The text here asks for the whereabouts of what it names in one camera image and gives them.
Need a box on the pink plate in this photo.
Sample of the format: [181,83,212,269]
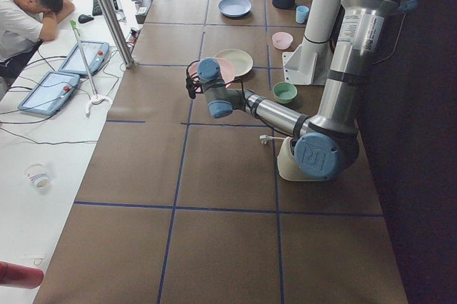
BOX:
[188,57,235,83]

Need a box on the blue plate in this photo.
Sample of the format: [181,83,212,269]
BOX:
[218,0,251,18]

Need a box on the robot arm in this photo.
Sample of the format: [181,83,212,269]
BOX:
[186,0,418,181]

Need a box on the cream toaster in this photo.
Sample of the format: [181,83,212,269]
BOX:
[277,137,328,182]

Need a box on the green bowl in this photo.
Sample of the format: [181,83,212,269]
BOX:
[272,82,298,104]

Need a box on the cream plate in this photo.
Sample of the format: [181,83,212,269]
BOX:
[214,49,253,77]

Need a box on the white mounting column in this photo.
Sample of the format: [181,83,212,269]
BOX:
[283,0,341,85]

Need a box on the pink bowl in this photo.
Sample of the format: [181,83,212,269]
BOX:
[271,31,293,50]

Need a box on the white grabber stick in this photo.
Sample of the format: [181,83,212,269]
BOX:
[70,19,113,118]

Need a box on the light blue cup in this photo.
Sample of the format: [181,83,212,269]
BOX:
[295,5,309,24]

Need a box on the far teach pendant tablet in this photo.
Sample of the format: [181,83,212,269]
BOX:
[59,40,110,78]

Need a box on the teach pendant tablet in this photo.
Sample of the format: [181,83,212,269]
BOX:
[59,40,110,78]
[17,71,80,116]

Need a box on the black keyboard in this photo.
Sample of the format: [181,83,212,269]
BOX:
[91,0,103,16]

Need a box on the near teach pendant tablet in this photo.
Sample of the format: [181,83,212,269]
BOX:
[17,71,80,116]

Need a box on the black computer mouse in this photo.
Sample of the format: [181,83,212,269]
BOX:
[78,14,94,24]

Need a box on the paper cup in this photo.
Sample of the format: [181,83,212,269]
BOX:
[24,163,50,188]

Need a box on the person in white shirt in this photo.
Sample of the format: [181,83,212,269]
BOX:
[1,0,75,85]

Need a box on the red cylinder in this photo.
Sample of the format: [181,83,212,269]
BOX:
[0,261,44,289]

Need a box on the white toaster plug cable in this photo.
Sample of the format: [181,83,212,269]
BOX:
[258,134,286,146]

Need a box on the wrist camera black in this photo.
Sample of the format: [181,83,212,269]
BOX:
[186,61,201,99]

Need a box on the aluminium frame post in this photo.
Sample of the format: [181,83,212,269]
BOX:
[98,0,134,69]

